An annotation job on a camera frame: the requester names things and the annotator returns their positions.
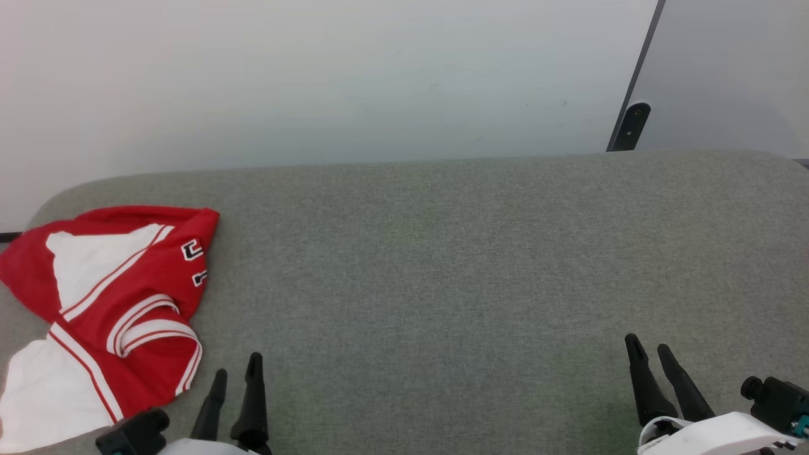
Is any black metal bracket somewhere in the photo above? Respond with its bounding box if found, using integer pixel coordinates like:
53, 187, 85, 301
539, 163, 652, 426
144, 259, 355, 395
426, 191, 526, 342
612, 102, 652, 152

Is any grey fabric sofa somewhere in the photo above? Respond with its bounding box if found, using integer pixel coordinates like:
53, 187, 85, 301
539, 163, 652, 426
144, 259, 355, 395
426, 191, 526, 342
0, 150, 809, 455

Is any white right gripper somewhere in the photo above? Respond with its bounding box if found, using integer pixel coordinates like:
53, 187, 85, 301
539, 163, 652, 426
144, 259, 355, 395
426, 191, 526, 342
624, 333, 803, 455

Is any red and white jersey shirt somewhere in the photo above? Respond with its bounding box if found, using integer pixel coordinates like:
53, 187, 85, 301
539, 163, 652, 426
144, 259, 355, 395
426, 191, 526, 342
0, 205, 221, 454

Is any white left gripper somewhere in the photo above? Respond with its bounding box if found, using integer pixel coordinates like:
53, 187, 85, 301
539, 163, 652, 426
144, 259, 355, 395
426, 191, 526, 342
158, 352, 274, 455

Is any dark wall panel edge strip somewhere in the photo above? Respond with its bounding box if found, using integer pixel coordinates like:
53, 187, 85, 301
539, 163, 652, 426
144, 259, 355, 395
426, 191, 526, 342
605, 0, 667, 152

